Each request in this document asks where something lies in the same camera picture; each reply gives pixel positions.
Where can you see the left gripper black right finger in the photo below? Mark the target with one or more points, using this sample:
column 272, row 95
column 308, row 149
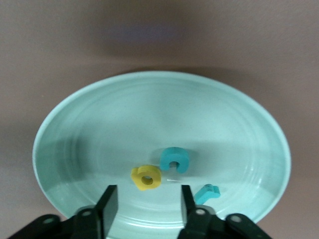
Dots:
column 194, row 219

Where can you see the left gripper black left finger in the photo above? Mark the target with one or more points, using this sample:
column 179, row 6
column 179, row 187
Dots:
column 104, row 214

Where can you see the teal foam letter r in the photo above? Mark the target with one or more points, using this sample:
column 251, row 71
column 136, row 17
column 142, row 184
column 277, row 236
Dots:
column 204, row 195

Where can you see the yellow foam letter a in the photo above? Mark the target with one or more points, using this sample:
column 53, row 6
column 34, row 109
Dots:
column 139, row 174

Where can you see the teal foam letter c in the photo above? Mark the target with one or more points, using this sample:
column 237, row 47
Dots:
column 167, row 159

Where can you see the pale green round plate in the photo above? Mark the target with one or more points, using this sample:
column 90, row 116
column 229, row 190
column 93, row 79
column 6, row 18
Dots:
column 149, row 112

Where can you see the brown table cover sheet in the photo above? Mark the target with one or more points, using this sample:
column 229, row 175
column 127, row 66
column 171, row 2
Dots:
column 49, row 37

